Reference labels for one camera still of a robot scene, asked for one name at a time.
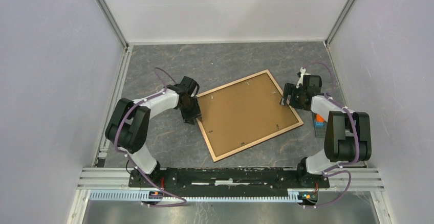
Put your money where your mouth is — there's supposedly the dark grey brick baseplate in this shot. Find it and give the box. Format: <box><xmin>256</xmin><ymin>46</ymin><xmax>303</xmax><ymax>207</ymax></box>
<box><xmin>312</xmin><ymin>113</ymin><xmax>327</xmax><ymax>138</ymax></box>

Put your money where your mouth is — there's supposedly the orange curved brick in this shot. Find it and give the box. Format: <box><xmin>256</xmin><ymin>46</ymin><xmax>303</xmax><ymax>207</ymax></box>
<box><xmin>315</xmin><ymin>114</ymin><xmax>325</xmax><ymax>123</ymax></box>

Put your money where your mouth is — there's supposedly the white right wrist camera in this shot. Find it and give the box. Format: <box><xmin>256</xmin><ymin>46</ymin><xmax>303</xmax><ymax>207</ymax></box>
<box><xmin>296</xmin><ymin>66</ymin><xmax>306</xmax><ymax>88</ymax></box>

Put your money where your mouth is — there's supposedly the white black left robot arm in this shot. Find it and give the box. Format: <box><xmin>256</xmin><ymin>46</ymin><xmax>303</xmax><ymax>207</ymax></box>
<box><xmin>105</xmin><ymin>76</ymin><xmax>201</xmax><ymax>187</ymax></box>

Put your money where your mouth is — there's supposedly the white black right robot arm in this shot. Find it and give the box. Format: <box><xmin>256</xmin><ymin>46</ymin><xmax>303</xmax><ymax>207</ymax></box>
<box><xmin>280</xmin><ymin>74</ymin><xmax>372</xmax><ymax>187</ymax></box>

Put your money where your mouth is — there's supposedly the brown backing board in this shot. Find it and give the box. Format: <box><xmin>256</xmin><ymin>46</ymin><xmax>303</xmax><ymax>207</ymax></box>
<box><xmin>198</xmin><ymin>70</ymin><xmax>303</xmax><ymax>162</ymax></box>

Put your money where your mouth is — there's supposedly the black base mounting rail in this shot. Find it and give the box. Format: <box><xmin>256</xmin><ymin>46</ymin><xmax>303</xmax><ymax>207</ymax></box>
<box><xmin>149</xmin><ymin>167</ymin><xmax>330</xmax><ymax>197</ymax></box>

